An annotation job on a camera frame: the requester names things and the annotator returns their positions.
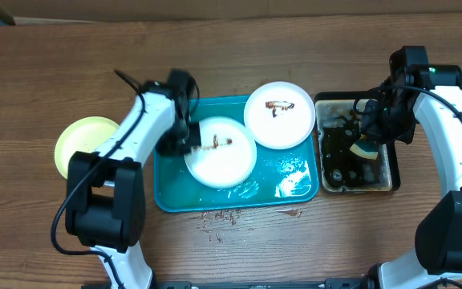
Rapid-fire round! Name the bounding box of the yellow-green round plate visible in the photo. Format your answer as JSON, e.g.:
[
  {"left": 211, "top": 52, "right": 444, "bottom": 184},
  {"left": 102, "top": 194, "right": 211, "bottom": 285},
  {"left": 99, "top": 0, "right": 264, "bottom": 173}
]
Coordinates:
[{"left": 55, "top": 116, "right": 119, "bottom": 179}]

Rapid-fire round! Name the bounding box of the teal plastic tray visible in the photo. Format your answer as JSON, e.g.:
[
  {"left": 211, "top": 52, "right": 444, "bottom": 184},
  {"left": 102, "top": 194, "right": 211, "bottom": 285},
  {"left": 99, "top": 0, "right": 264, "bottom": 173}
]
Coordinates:
[{"left": 152, "top": 94, "right": 320, "bottom": 214}]

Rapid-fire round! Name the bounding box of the black soapy water tray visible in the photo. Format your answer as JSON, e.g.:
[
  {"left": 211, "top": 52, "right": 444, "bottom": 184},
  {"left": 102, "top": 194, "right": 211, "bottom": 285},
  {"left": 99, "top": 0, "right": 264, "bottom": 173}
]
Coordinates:
[{"left": 314, "top": 91, "right": 401, "bottom": 193}]

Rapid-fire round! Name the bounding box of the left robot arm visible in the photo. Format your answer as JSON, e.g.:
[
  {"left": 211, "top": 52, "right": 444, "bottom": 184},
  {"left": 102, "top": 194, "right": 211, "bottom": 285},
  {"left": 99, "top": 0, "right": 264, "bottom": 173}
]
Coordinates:
[{"left": 51, "top": 69, "right": 201, "bottom": 288}]

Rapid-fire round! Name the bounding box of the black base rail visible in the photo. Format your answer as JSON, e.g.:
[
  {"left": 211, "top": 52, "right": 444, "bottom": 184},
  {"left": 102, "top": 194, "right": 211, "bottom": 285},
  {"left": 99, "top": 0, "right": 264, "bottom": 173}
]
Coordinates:
[{"left": 80, "top": 276, "right": 376, "bottom": 289}]

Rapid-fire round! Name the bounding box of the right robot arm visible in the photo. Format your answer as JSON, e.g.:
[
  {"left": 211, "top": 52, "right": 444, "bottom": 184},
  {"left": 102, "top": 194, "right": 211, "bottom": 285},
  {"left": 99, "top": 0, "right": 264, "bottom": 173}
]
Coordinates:
[{"left": 350, "top": 46, "right": 462, "bottom": 289}]

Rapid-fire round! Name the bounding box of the white plate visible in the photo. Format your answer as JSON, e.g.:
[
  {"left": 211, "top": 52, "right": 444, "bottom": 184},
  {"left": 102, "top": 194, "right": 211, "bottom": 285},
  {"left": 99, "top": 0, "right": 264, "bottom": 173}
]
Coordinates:
[
  {"left": 244, "top": 81, "right": 316, "bottom": 149},
  {"left": 184, "top": 116, "right": 257, "bottom": 189}
]

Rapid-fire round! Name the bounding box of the green and yellow sponge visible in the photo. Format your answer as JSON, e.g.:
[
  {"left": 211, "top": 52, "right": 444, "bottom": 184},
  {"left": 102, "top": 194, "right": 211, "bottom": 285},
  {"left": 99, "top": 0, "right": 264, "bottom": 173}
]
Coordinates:
[{"left": 350, "top": 135, "right": 379, "bottom": 160}]

